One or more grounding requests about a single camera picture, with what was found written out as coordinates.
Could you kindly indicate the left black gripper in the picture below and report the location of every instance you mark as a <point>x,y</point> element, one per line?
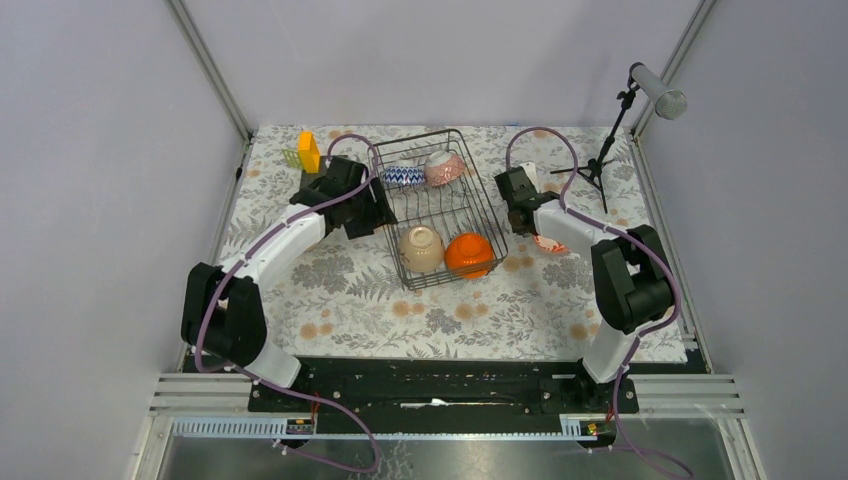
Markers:
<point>379,214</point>

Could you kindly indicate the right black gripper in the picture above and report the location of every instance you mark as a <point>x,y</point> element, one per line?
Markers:
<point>521,233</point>

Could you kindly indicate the red white patterned bowl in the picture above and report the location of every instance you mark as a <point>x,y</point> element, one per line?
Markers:
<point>549,245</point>

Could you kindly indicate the blue white patterned bowl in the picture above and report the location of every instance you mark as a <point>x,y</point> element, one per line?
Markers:
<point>403,176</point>

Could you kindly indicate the pink speckled bowl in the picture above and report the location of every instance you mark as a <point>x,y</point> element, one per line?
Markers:
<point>442,167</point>

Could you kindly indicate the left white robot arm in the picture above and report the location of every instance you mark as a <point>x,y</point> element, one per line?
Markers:
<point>223,309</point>

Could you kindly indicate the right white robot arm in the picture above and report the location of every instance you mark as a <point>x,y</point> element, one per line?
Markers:
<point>635,290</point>

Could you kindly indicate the beige ceramic bowl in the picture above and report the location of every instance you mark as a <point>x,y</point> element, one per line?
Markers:
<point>421,249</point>

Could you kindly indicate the orange bowl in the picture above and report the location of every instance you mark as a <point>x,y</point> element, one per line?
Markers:
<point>469,255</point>

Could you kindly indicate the black microphone tripod stand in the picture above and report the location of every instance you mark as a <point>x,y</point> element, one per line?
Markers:
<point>592,171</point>

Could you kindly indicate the orange block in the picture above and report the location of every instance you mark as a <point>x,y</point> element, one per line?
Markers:
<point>308,153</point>

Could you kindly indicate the floral tablecloth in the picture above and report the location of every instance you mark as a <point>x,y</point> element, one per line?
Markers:
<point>345,298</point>

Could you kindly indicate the grey microphone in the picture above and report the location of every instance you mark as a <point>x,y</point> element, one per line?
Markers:
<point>669,104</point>

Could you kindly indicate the black wire dish rack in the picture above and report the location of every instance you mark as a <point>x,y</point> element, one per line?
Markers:
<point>459,207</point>

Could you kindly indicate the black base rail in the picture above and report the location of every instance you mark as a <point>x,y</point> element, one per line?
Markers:
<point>348,396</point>

